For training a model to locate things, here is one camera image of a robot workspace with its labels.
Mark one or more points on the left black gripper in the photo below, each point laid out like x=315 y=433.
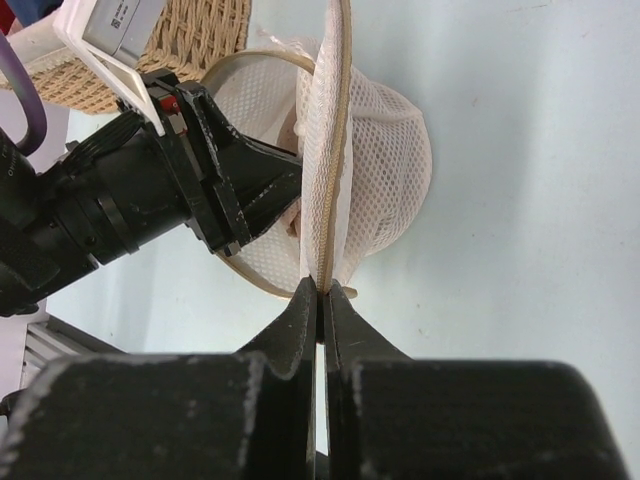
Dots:
x=126 y=185

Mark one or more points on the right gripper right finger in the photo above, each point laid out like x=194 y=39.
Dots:
x=394 y=417

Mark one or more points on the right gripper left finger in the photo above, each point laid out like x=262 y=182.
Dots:
x=245 y=415

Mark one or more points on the white mesh laundry bag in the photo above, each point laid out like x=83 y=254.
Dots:
x=366 y=154

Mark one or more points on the wicker basket with liner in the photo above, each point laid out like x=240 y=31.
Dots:
x=189 y=38

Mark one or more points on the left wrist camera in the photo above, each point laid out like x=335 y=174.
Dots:
x=110 y=36

